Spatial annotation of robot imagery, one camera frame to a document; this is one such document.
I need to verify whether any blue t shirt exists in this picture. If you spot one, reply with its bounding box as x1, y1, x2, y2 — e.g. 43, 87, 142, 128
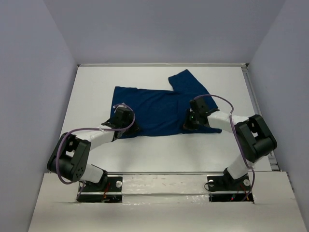
112, 70, 222, 139

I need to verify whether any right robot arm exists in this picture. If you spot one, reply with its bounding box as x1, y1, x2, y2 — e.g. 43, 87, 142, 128
183, 94, 278, 192

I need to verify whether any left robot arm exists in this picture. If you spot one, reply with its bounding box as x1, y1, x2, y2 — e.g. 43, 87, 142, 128
47, 103, 140, 191

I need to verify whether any aluminium rail back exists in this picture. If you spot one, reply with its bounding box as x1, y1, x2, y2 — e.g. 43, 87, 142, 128
78, 63, 247, 68

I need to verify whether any aluminium rail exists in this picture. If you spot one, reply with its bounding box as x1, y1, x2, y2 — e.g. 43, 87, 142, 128
78, 63, 247, 68
108, 170, 282, 175

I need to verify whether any aluminium rail front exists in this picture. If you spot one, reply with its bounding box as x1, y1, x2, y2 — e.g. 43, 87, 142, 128
108, 170, 282, 175

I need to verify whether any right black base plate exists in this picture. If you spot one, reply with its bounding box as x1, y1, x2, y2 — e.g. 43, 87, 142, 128
204, 175, 254, 203

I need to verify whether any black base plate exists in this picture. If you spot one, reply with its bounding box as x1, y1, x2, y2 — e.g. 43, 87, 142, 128
204, 175, 254, 203
76, 175, 123, 203

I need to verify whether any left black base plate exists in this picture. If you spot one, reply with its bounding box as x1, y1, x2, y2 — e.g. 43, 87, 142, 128
76, 175, 123, 203

